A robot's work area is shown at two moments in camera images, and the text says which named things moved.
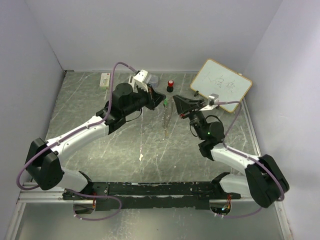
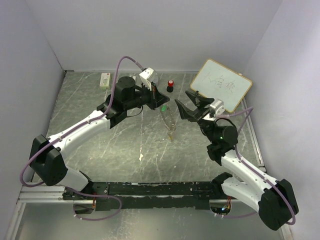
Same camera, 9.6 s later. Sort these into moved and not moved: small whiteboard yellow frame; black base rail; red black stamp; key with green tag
Moved: key with green tag
Not moved: small whiteboard yellow frame; black base rail; red black stamp
